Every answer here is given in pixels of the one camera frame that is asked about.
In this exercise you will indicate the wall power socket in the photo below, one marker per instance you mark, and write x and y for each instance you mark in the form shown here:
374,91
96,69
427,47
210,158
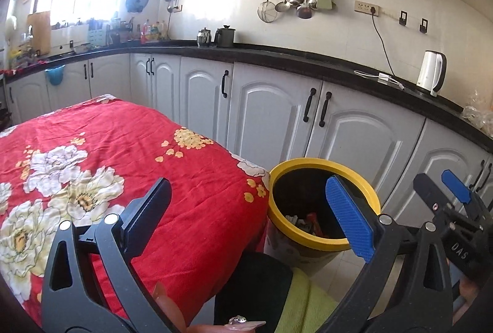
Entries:
366,7

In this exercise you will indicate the dark steel pot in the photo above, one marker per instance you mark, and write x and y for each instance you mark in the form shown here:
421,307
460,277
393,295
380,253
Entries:
224,37

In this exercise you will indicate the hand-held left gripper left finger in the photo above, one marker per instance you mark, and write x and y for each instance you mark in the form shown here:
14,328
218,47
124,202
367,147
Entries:
148,213

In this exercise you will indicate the clear plastic bag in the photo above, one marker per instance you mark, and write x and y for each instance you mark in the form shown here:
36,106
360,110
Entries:
479,111

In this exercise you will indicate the row of condiment bottles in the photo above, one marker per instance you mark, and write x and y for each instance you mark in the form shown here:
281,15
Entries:
154,33

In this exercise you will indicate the person's left hand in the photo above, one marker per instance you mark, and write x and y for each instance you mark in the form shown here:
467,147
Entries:
173,312

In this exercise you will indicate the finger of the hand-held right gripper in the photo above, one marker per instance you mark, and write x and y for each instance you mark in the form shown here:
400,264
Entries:
431,202
456,188

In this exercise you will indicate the person's green garment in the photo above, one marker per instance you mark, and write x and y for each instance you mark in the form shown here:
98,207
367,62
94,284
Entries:
304,302

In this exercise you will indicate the white drawer organizer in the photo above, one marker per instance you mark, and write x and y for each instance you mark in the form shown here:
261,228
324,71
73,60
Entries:
97,37

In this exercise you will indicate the black kitchen countertop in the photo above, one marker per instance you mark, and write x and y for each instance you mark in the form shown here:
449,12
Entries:
308,57

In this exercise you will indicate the blue hanging plastic bin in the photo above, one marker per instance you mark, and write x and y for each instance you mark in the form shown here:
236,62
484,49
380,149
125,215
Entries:
54,75

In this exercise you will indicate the white lower cabinets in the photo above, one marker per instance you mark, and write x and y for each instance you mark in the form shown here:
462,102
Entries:
262,105

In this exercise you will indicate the person's black trousers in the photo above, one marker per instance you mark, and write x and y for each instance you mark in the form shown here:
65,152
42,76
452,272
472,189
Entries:
250,290

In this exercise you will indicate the black dish rack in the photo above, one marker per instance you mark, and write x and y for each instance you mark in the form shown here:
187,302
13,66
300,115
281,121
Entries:
121,34

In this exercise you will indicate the wooden cutting board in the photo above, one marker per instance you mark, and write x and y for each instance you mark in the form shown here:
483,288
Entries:
38,32

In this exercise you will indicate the red floral blanket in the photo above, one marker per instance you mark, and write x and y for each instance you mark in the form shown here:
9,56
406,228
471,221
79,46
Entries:
115,132

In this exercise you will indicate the white electric kettle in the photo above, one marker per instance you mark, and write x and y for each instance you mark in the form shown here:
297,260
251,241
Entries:
427,71

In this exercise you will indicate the person's right hand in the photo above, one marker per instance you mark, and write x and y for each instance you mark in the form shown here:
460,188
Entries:
472,288

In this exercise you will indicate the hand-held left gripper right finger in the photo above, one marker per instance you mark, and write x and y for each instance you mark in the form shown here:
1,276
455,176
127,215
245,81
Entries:
348,217

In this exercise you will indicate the blue wall fan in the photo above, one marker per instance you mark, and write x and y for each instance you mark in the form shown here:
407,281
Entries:
137,0

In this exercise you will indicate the small steel teapot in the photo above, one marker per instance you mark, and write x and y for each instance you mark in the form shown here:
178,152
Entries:
204,38

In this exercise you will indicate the yellow rimmed bin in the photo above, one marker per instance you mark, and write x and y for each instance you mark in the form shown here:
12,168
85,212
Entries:
304,238

